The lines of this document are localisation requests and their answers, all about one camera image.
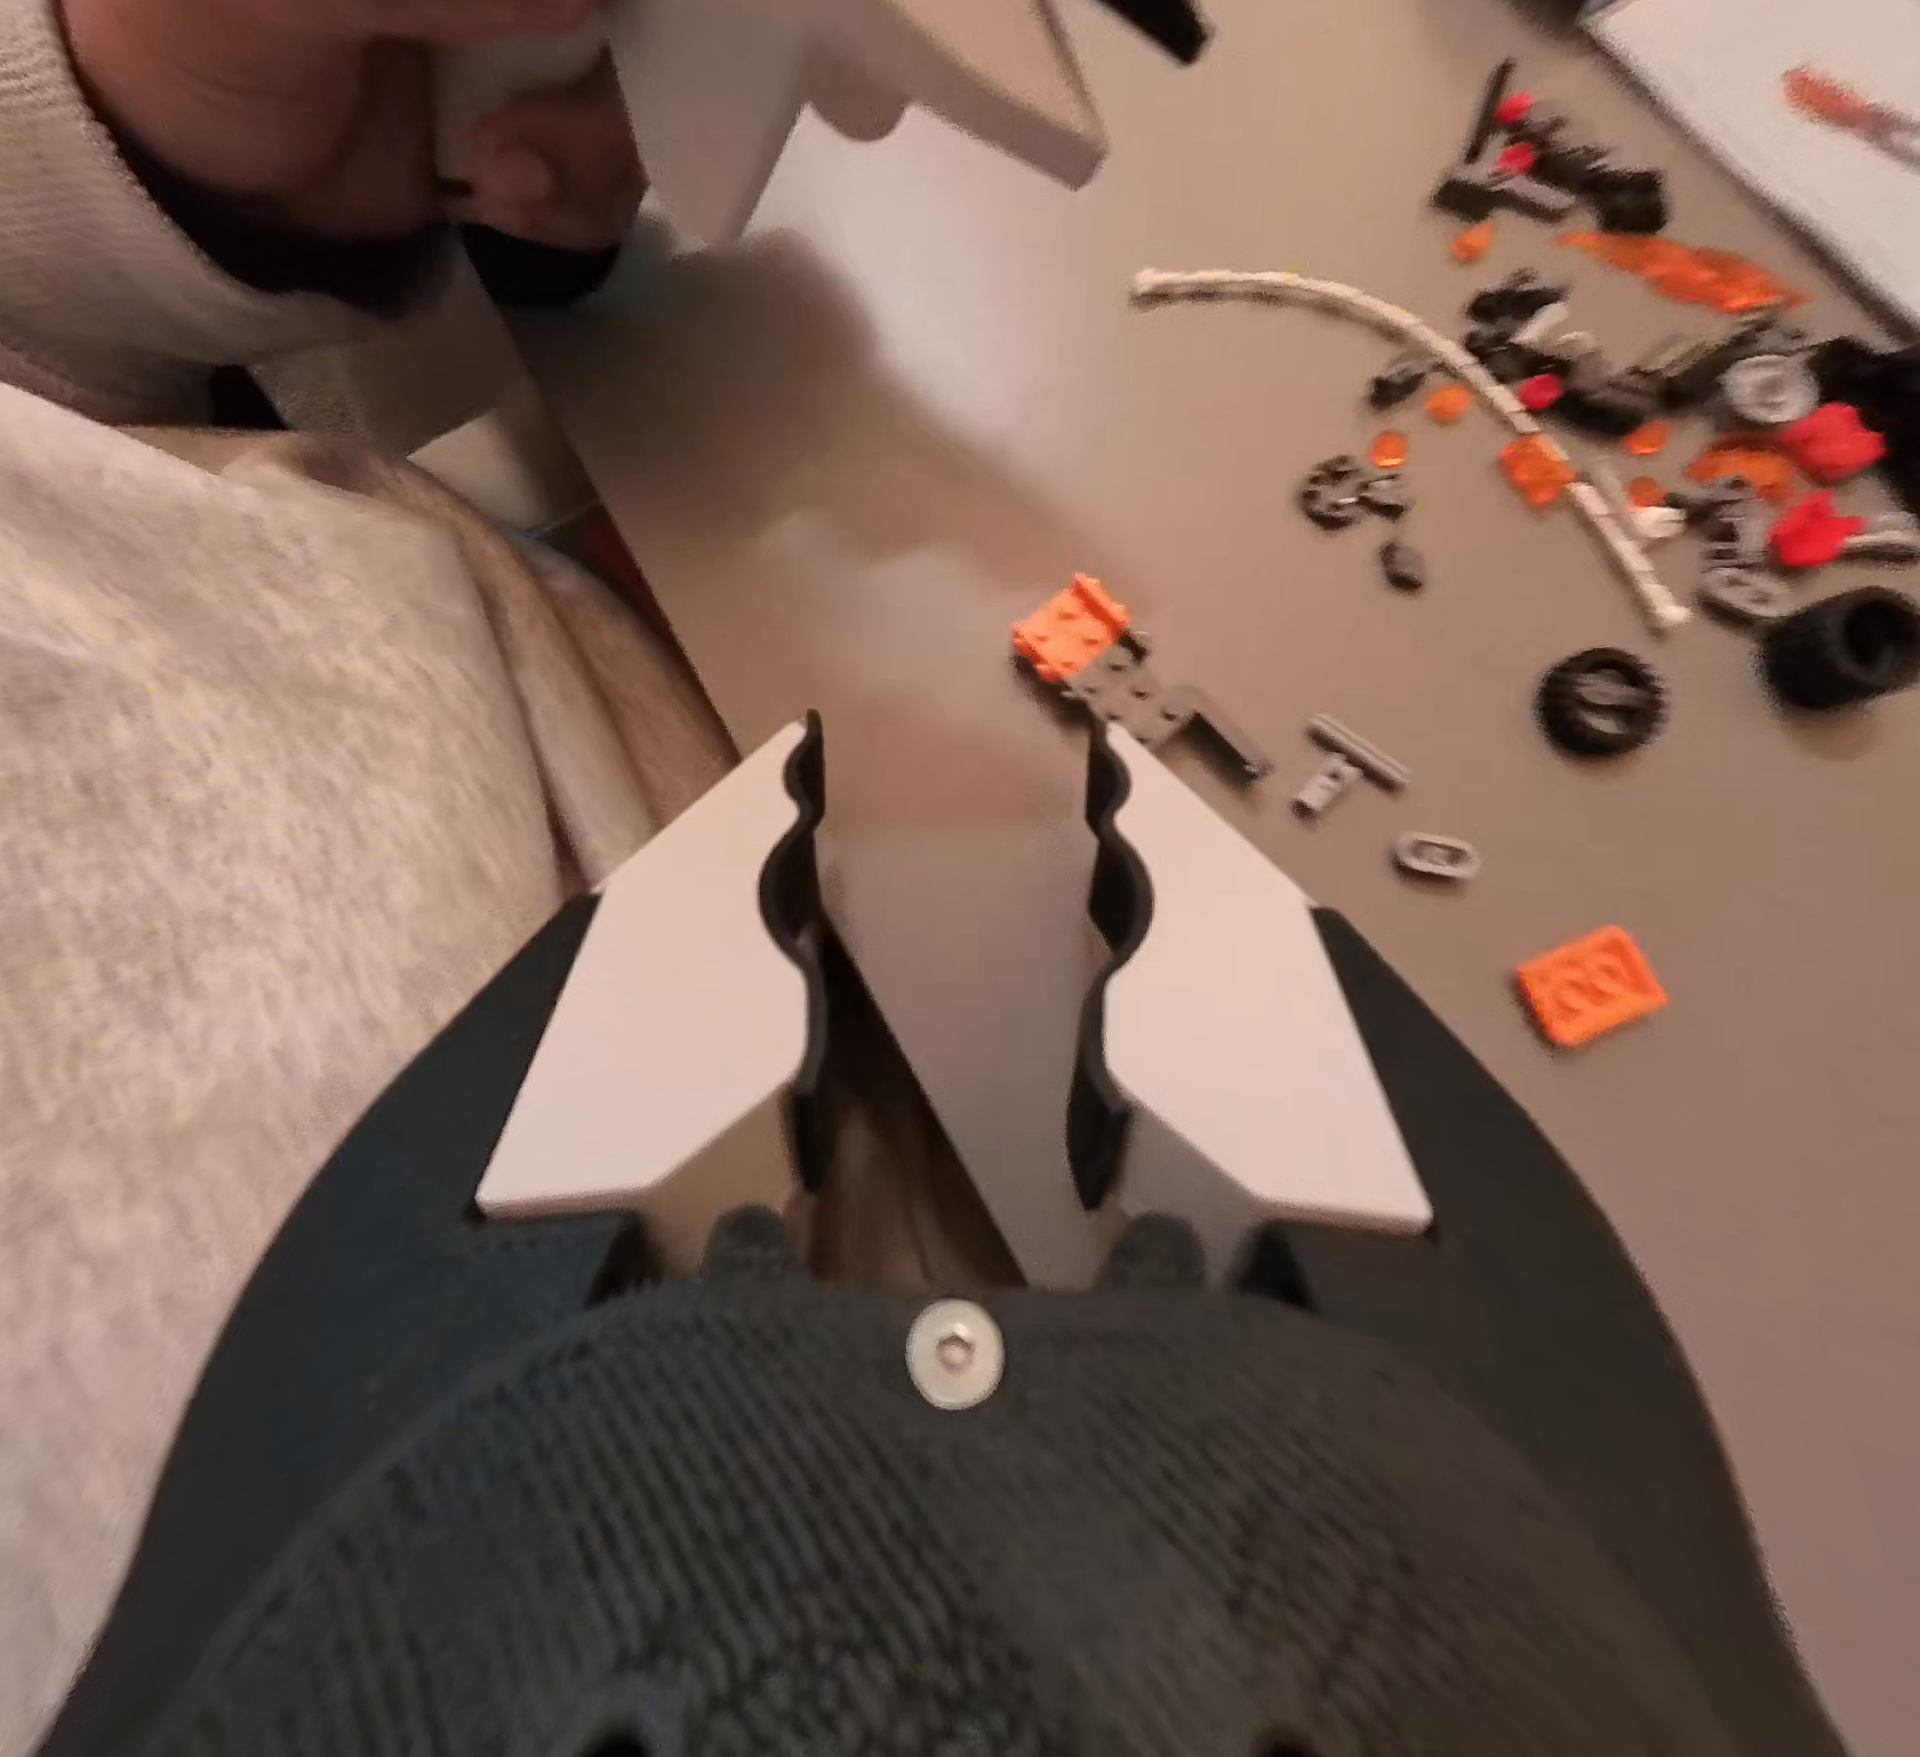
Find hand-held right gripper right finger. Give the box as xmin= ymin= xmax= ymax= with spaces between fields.
xmin=1066 ymin=723 xmax=1436 ymax=1282

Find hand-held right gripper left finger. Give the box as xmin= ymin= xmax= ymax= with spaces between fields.
xmin=477 ymin=711 xmax=836 ymax=1274

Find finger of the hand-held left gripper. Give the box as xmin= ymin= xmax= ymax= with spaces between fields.
xmin=779 ymin=0 xmax=1114 ymax=192

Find orange grey lego assembly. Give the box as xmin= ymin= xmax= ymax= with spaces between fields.
xmin=1011 ymin=570 xmax=1278 ymax=783

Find person's left forearm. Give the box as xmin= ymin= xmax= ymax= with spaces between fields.
xmin=0 ymin=0 xmax=286 ymax=432

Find grey lego bar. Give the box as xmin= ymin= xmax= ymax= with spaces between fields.
xmin=1306 ymin=714 xmax=1412 ymax=794

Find orange lego plate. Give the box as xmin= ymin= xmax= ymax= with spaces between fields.
xmin=1514 ymin=924 xmax=1671 ymax=1051

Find thin black lego tyre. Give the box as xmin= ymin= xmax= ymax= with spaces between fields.
xmin=1530 ymin=645 xmax=1671 ymax=760

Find dark grey round lego plate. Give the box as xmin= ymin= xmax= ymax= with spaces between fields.
xmin=1297 ymin=453 xmax=1415 ymax=534

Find wide black lego tyre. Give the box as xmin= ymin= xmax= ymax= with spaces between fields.
xmin=1761 ymin=585 xmax=1920 ymax=719

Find pile of mixed lego pieces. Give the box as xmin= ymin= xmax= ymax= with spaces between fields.
xmin=1297 ymin=58 xmax=1920 ymax=716

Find transparent orange lego windscreen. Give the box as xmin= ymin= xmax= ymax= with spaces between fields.
xmin=1684 ymin=433 xmax=1805 ymax=503

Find red lego slope piece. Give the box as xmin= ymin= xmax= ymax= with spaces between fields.
xmin=1766 ymin=489 xmax=1872 ymax=570

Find transparent orange lego flame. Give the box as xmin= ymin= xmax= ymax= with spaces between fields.
xmin=1557 ymin=227 xmax=1805 ymax=319

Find lego instruction booklet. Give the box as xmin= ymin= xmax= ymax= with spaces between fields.
xmin=1561 ymin=0 xmax=1920 ymax=337

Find grey lego wheel hub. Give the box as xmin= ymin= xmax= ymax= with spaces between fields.
xmin=1721 ymin=352 xmax=1821 ymax=428

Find red studded lego piece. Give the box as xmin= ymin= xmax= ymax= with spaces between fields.
xmin=1783 ymin=402 xmax=1894 ymax=488

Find large black lego plates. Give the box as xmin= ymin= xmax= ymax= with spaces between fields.
xmin=1812 ymin=337 xmax=1920 ymax=518

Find person's left hand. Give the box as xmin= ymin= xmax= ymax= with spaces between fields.
xmin=59 ymin=0 xmax=648 ymax=241

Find person's grey zip sweater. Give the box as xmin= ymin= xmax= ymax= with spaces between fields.
xmin=0 ymin=378 xmax=740 ymax=1757

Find white flexible lego hose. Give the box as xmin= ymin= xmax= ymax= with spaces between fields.
xmin=1131 ymin=268 xmax=1695 ymax=633

